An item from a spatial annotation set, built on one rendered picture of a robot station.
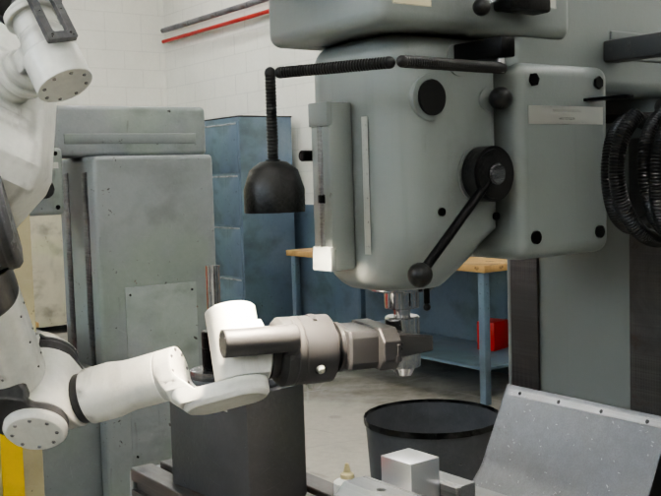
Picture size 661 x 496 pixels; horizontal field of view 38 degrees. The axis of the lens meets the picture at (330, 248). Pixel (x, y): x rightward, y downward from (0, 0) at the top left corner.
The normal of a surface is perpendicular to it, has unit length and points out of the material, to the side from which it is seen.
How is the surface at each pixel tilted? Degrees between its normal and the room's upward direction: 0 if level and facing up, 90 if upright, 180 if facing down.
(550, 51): 90
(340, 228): 90
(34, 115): 59
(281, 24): 90
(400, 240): 105
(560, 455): 64
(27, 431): 130
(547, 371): 90
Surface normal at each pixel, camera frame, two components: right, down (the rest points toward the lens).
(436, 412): -0.15, 0.01
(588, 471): -0.73, -0.40
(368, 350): 0.37, 0.06
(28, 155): 0.70, -0.51
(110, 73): 0.59, 0.04
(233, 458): -0.74, 0.07
